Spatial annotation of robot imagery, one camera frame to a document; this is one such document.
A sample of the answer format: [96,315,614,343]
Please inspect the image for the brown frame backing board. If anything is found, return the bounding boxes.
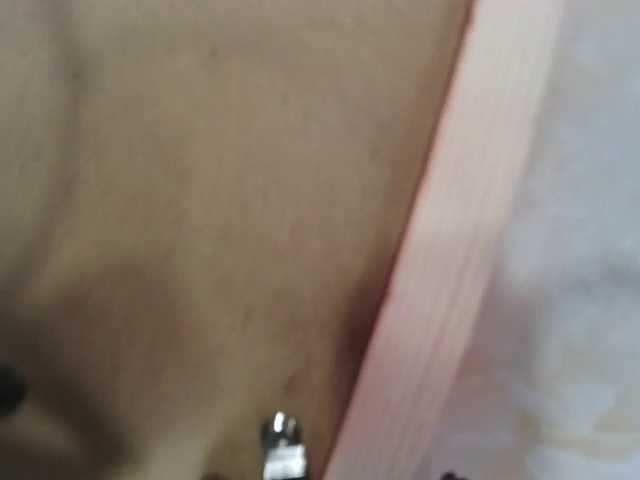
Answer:
[1,1,471,479]

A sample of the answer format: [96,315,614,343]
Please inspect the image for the red wooden picture frame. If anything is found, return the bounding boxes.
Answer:
[324,1,565,479]

